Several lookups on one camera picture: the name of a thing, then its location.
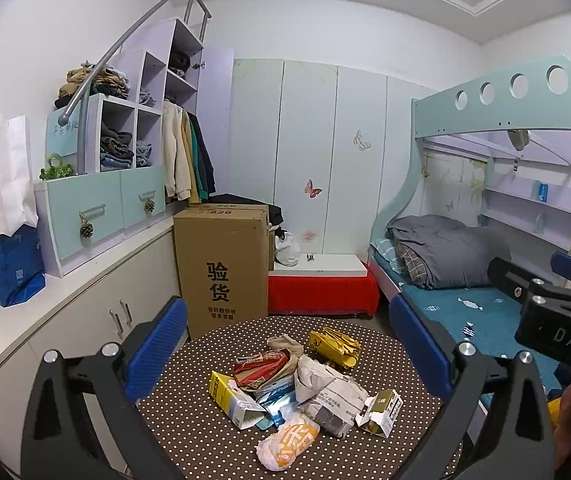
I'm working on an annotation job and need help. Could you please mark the small white green carton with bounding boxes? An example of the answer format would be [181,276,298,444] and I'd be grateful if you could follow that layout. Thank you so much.
[355,389,404,439]

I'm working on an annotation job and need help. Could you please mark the yellow white milk carton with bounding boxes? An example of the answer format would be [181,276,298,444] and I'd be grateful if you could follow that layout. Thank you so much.
[208,370,267,430]

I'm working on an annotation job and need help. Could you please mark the newspaper ball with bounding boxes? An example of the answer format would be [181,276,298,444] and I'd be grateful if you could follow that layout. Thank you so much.
[294,356,369,439]

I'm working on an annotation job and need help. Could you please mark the yellow gold bag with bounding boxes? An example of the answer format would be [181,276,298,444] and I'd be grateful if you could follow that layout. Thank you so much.
[308,326,361,370]

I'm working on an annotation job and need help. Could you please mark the red brown paper bag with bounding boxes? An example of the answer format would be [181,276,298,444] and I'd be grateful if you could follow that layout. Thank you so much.
[233,349,299,393]

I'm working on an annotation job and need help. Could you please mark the orange white plastic wrapper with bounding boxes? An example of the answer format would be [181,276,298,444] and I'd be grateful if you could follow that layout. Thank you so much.
[256,411,320,472]

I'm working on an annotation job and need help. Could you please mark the blue white packet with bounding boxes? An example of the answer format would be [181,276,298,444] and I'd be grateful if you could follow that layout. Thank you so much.
[256,375,299,430]

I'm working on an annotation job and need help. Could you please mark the blue patterned bed sheet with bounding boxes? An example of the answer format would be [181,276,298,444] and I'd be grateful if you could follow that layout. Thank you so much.
[369,236,571,409]

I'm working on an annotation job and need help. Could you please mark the folded grey duvet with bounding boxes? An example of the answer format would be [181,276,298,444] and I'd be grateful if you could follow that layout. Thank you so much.
[386,214,511,289]

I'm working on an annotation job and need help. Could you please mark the brown polka-dot tablecloth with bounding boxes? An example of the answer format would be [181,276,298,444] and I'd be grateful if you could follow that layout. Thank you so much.
[139,315,442,479]

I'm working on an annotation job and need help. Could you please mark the blue plastic bag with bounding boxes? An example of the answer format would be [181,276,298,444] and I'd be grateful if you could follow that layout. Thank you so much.
[0,226,46,308]

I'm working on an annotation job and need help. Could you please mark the crumpled beige paper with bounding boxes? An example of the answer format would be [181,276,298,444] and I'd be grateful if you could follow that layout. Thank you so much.
[267,334,304,358]

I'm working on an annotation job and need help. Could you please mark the red covered low bench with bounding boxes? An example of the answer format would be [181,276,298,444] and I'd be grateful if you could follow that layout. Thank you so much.
[268,254,380,318]

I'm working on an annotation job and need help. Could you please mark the tall brown cardboard box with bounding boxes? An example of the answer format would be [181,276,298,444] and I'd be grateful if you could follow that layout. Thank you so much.
[174,204,270,339]

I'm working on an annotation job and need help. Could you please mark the white paper shopping bag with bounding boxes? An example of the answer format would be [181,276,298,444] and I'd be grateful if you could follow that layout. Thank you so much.
[0,115,38,236]

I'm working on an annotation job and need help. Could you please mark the purple stair shelf cabinet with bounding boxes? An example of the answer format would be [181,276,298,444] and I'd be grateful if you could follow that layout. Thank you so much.
[35,18,233,278]

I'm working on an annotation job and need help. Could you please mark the white plastic bag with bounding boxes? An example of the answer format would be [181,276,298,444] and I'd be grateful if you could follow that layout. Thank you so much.
[274,231,302,266]

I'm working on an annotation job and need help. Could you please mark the grey metal handrail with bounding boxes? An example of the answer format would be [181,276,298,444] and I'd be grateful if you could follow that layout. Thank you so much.
[58,0,212,174]

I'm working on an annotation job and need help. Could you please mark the teal bunk bed frame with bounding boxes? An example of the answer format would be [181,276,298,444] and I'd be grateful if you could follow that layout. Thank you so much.
[367,54,571,441]

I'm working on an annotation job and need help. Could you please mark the red butterfly wall sticker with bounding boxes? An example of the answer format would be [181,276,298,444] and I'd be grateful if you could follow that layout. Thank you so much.
[304,179,322,200]

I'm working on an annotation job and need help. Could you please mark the hanging clothes on rail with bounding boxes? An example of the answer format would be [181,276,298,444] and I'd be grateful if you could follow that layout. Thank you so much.
[162,100,216,204]

